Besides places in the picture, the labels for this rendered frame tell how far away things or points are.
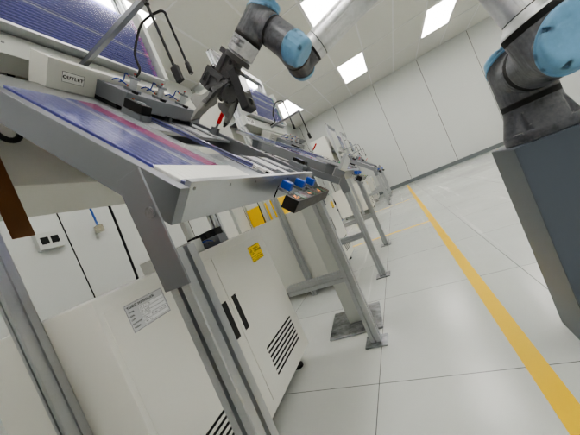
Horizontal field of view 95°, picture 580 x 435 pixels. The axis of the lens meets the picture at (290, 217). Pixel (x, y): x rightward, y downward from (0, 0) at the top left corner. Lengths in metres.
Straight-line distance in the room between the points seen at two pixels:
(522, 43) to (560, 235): 0.43
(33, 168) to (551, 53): 1.30
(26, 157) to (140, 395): 0.77
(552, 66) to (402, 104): 7.87
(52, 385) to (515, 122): 1.22
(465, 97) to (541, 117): 7.87
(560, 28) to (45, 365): 1.20
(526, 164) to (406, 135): 7.66
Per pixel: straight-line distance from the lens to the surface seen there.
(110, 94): 1.07
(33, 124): 0.69
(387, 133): 8.45
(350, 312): 1.39
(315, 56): 0.89
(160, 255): 0.41
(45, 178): 1.12
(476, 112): 8.71
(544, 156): 0.84
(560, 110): 0.88
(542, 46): 0.73
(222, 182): 0.50
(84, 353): 0.76
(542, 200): 0.85
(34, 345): 0.84
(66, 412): 0.86
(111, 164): 0.52
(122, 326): 0.69
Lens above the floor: 0.63
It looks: 1 degrees down
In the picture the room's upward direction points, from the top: 24 degrees counter-clockwise
